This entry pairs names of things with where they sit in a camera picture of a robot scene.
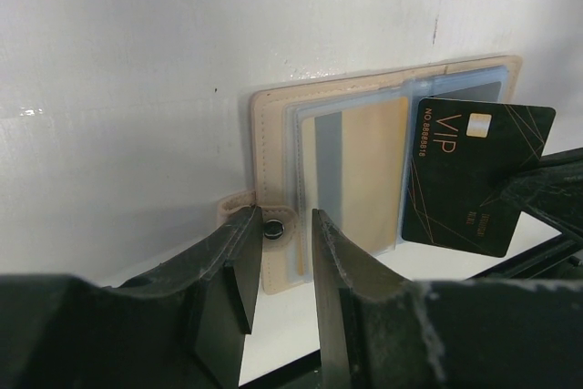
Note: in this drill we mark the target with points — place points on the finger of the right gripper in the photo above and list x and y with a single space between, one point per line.
549 191

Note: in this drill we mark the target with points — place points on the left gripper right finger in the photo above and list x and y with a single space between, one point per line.
345 276

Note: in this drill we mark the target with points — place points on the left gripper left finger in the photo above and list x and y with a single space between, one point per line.
213 287

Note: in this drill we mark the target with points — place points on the beige card holder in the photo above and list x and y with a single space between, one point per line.
286 262

